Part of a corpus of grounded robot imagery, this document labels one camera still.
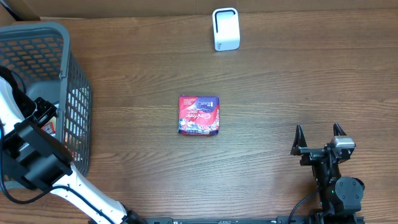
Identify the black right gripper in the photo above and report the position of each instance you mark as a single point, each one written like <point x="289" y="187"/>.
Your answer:
<point x="310" y="154"/>

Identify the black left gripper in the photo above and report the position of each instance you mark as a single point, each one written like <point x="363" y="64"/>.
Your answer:
<point x="48" y="111"/>

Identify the red purple Carefree pack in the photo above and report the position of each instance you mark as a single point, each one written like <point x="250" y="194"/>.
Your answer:
<point x="198" y="115"/>

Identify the yellow snack bag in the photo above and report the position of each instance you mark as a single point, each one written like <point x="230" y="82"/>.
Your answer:
<point x="49" y="128"/>

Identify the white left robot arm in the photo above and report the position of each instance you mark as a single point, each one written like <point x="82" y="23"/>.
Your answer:
<point x="38" y="161"/>

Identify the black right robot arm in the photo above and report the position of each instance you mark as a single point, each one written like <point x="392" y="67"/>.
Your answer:
<point x="340" y="196"/>

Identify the white barcode scanner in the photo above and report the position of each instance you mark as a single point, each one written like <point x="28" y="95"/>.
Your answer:
<point x="226" y="29"/>

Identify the grey plastic mesh basket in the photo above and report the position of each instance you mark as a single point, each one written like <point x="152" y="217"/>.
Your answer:
<point x="40" y="58"/>

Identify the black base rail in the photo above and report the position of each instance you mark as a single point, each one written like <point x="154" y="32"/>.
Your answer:
<point x="278" y="220"/>

